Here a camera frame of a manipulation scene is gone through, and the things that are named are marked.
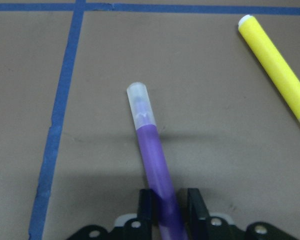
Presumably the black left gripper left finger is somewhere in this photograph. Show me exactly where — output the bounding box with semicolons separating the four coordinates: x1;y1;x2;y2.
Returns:
123;189;154;240

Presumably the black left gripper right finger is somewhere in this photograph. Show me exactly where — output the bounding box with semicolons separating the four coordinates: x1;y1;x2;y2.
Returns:
187;188;214;240

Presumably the purple marker pen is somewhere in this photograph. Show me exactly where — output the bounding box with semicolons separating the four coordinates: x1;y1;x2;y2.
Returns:
126;82;188;240

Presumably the yellow marker pen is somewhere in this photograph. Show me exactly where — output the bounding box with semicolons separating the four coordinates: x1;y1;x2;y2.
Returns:
238;14;300;123

